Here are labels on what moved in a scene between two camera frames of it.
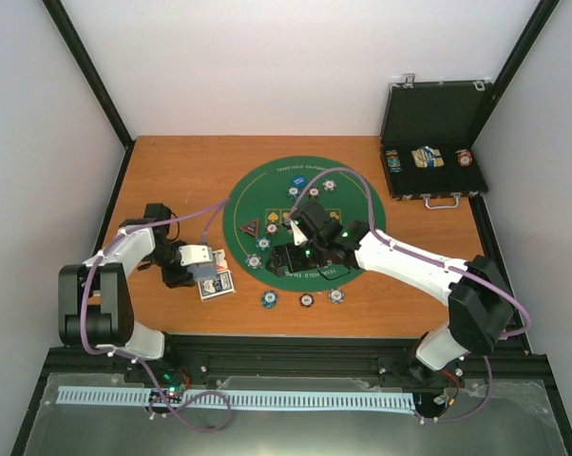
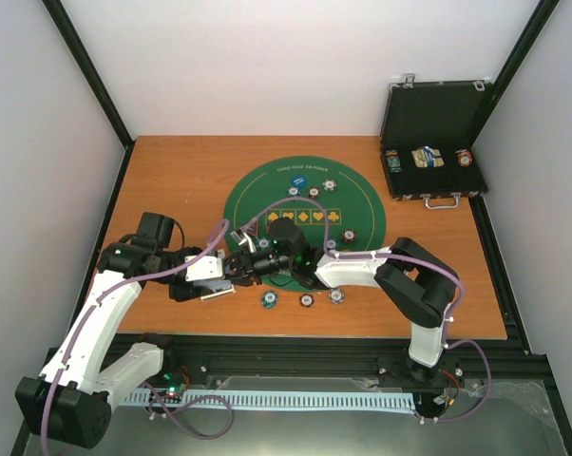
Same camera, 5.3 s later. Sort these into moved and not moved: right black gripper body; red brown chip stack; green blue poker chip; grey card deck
Moved: grey card deck; right black gripper body
Not moved: green blue poker chip; red brown chip stack
